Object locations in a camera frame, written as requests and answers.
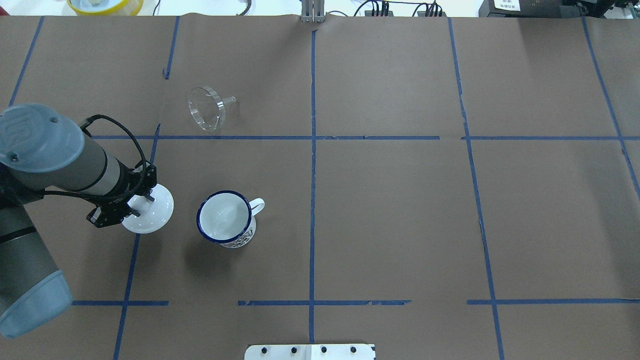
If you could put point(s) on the long horizontal blue tape strip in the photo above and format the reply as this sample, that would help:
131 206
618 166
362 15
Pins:
400 138

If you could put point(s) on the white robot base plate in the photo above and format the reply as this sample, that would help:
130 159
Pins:
327 351

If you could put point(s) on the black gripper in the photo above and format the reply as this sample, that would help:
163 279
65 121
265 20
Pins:
131 193

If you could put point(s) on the aluminium frame post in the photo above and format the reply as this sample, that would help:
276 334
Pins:
313 11

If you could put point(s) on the white enamel mug lid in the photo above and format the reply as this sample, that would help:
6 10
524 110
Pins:
151 212

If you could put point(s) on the yellow tape roll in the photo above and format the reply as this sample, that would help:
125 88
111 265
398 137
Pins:
106 7

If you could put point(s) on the white enamel mug blue rim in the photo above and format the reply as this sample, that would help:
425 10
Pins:
228 218

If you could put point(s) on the clear glass funnel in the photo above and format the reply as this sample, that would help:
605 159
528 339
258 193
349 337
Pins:
208 108

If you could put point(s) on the long vertical blue tape strip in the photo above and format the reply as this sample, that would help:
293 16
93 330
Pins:
313 164

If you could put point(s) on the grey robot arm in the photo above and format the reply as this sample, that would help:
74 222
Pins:
46 154

